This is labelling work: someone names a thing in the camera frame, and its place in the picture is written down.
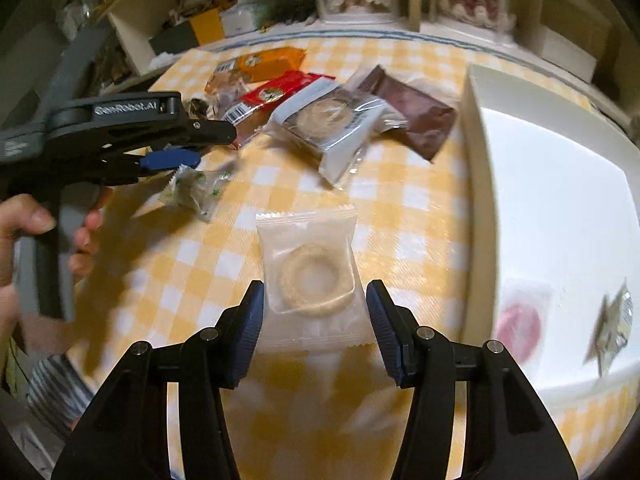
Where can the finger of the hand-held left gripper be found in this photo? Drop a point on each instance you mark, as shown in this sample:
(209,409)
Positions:
(210,132)
(170,159)

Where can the white green tissue box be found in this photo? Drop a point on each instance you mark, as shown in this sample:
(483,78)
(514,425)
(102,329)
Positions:
(245,17)

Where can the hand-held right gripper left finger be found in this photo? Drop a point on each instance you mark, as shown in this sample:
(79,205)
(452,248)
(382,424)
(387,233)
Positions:
(247,332)

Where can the yellow checkered tablecloth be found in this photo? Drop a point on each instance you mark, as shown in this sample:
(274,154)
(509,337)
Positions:
(400,220)

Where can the pink snack packet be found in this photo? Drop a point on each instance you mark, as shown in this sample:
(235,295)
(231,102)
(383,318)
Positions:
(520,325)

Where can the brown snack packet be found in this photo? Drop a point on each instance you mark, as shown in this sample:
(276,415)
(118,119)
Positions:
(420,115)

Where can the beige cardboard box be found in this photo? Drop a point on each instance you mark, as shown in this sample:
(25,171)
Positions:
(575,5)

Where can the dark shiny snack wrapper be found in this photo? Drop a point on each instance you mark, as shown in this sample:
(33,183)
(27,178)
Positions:
(196,105)

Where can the orange snack packet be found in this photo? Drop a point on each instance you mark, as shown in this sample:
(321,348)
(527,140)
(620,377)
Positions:
(265,62)

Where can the green candy packet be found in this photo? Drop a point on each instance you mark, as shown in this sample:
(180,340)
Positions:
(192,192)

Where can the small white cardboard box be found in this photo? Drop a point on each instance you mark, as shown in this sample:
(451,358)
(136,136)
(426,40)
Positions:
(567,47)

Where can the cream wooden shelf unit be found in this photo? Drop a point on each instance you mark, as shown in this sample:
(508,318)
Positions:
(135,25)

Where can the grey striped cloth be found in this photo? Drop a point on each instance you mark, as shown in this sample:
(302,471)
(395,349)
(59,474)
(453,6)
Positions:
(57,395)

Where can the dark green box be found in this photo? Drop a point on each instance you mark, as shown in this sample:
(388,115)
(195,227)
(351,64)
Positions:
(172,40)

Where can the orange box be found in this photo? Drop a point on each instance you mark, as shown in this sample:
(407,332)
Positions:
(207,27)

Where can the red snack packet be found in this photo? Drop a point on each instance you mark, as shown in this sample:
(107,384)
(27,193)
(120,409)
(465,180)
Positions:
(272,92)

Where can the small beige snack packet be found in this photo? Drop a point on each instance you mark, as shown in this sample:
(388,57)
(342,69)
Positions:
(612,330)

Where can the small brown cookie packet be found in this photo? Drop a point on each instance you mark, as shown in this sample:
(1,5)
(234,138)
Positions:
(222,85)

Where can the person's left hand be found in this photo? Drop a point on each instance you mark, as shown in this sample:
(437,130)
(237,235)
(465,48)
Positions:
(30,217)

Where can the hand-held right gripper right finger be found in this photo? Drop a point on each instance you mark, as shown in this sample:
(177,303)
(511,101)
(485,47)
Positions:
(385,332)

